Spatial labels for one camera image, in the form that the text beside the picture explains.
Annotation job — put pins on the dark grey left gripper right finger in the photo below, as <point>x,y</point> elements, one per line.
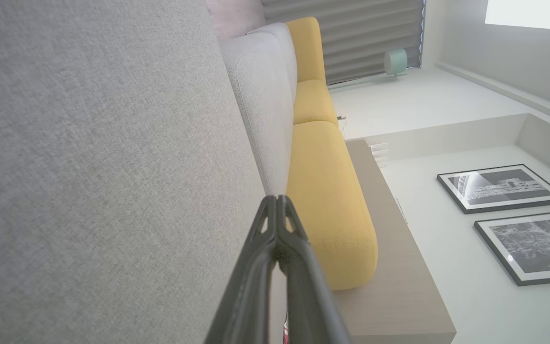
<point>308,296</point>

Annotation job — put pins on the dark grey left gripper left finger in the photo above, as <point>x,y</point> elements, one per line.
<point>248,286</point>

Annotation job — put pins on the beige wooden panel behind sofa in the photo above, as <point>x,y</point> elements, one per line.
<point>389,286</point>

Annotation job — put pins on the large yellow sofa back cushion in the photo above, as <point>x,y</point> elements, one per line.
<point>332,205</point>

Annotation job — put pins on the white slatted rack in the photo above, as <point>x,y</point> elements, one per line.
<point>380,153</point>

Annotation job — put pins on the long grey sofa seat cushion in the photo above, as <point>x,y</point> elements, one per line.
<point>265,119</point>

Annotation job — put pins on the medium yellow sofa back cushion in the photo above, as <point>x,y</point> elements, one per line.
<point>313,102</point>

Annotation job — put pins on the large grey fabric sofa ottoman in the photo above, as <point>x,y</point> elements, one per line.
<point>89,167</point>

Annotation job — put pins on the black-framed monochrome building picture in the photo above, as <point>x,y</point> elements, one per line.
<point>502,188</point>

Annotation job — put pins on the black-framed monochrome aerial picture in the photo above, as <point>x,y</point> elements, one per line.
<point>537,246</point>

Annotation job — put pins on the short grey sofa seat cushion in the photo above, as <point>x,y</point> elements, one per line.
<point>287,52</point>

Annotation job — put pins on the small yellow sofa back cushion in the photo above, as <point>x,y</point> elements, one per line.
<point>306,48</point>

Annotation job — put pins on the mint green lamp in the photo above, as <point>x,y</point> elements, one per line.
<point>396,62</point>

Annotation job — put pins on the grey pleated curtain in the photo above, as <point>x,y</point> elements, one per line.
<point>351,33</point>

